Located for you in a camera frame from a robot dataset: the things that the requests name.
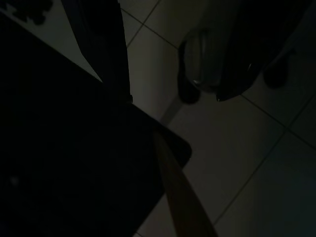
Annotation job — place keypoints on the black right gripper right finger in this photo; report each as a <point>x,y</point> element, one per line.
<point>266,37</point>

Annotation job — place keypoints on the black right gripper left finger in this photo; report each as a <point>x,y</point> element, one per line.
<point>103,49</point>

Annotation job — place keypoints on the grey rounded object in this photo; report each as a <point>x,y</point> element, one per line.
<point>205,61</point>

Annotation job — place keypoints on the dark rounded furniture top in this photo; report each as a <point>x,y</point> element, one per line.
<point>74,148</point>

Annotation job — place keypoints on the wooden furniture leg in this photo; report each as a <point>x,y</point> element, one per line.
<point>182,197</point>

